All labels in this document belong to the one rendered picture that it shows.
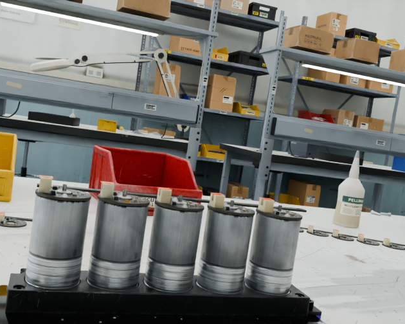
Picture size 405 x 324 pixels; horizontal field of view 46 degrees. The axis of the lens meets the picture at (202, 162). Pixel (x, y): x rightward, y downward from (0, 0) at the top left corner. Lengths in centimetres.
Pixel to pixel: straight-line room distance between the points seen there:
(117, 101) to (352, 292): 221
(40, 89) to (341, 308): 226
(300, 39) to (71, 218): 272
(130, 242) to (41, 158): 442
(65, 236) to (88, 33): 447
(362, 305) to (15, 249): 24
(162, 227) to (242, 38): 479
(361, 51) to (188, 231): 291
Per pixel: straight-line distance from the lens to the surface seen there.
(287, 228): 25
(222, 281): 25
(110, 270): 23
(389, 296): 39
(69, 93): 249
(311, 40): 294
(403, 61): 335
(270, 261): 26
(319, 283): 37
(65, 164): 464
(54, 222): 22
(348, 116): 505
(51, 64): 282
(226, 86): 446
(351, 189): 65
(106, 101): 250
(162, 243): 23
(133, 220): 23
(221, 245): 24
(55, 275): 23
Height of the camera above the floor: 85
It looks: 4 degrees down
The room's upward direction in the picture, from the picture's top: 8 degrees clockwise
